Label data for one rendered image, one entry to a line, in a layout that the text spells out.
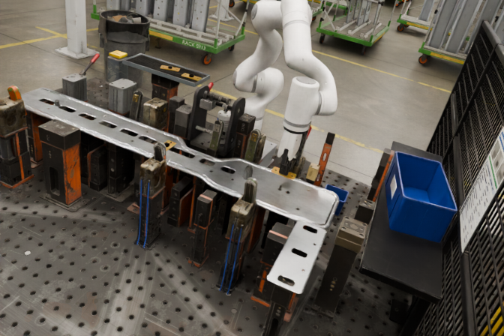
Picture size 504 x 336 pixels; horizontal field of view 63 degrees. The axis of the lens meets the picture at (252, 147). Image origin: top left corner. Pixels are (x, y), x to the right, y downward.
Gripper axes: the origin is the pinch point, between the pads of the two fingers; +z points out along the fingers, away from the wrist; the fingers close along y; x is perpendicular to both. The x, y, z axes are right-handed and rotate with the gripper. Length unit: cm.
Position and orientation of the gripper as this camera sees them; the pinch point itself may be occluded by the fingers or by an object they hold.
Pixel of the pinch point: (285, 167)
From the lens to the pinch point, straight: 141.2
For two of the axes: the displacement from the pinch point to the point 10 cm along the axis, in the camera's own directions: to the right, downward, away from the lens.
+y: -3.8, 4.0, -8.3
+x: 9.1, 3.2, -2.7
